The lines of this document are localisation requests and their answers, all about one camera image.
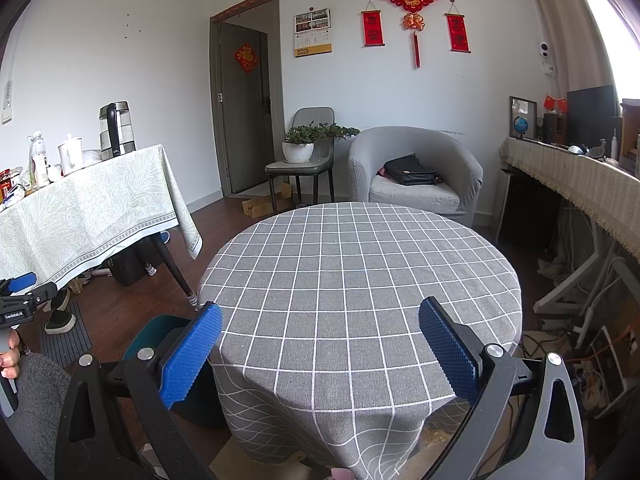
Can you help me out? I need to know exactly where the grey dining chair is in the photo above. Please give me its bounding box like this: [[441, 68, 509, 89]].
[[265, 107, 335, 211]]

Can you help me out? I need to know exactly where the cream lace undercloth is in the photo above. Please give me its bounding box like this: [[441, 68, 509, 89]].
[[422, 422, 453, 448]]

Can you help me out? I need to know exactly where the black monitor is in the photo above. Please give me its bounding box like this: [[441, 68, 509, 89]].
[[566, 85, 618, 148]]

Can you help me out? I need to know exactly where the beige fringed desk cloth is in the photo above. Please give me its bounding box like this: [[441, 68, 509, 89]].
[[499, 136, 640, 261]]

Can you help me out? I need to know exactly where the red door decoration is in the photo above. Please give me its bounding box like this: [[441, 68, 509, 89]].
[[234, 42, 259, 73]]

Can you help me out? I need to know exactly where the black handbag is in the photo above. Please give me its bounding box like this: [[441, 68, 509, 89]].
[[382, 153, 443, 187]]

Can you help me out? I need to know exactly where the potted plant in white pot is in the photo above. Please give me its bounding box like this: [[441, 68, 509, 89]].
[[281, 122, 361, 163]]

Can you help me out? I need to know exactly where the grey door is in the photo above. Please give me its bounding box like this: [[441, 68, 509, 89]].
[[219, 22, 273, 194]]

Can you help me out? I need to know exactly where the black storage box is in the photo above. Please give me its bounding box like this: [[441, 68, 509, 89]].
[[109, 245, 153, 288]]

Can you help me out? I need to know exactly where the wall calendar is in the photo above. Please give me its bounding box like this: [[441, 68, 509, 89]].
[[293, 8, 333, 58]]

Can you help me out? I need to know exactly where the flat brown cardboard box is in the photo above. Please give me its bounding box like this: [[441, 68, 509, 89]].
[[242, 182, 293, 218]]

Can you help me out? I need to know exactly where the pale green patterned tablecloth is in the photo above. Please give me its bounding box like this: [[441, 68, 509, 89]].
[[0, 143, 203, 291]]

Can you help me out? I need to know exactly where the white lidded mug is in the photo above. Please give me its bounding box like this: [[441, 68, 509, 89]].
[[57, 133, 84, 177]]

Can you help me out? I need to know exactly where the red hanging scroll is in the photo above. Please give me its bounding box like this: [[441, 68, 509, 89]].
[[361, 9, 386, 49], [445, 12, 472, 54]]

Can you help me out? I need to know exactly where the grey door frame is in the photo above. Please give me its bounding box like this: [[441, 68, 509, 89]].
[[209, 0, 286, 201]]

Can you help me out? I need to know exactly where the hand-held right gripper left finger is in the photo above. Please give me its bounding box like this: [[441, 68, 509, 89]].
[[55, 301, 223, 480]]

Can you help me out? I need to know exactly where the grey armchair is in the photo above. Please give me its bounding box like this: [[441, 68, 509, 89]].
[[347, 126, 484, 227]]

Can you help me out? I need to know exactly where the grey checked tablecloth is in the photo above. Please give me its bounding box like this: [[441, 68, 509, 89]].
[[196, 201, 523, 480]]

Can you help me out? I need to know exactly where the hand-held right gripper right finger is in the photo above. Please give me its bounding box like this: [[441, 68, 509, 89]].
[[418, 296, 586, 480]]

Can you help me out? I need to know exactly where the bright window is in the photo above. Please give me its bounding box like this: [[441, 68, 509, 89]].
[[565, 0, 640, 106]]

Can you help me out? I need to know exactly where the white desk frame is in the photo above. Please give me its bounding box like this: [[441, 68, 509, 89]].
[[534, 240, 640, 321]]

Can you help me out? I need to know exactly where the dark teal waste bin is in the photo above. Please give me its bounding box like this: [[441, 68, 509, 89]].
[[122, 314, 223, 428]]

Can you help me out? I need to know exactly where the steel electric kettle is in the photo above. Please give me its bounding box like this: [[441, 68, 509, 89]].
[[98, 101, 137, 161]]

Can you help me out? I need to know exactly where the white security camera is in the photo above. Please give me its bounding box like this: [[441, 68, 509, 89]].
[[536, 39, 557, 76]]

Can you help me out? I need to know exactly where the dark striped floor mat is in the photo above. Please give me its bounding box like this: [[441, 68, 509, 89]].
[[39, 297, 94, 368]]

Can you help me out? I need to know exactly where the person's left hand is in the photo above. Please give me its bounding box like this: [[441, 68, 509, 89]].
[[0, 330, 23, 380]]

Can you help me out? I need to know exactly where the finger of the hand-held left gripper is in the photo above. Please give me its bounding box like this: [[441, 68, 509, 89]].
[[20, 281, 59, 311], [0, 272, 38, 295]]

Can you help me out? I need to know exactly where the picture frame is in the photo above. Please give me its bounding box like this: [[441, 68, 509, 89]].
[[509, 96, 538, 140]]

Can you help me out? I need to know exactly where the clear plastic bottle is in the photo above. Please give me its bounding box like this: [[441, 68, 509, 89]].
[[30, 131, 51, 187]]

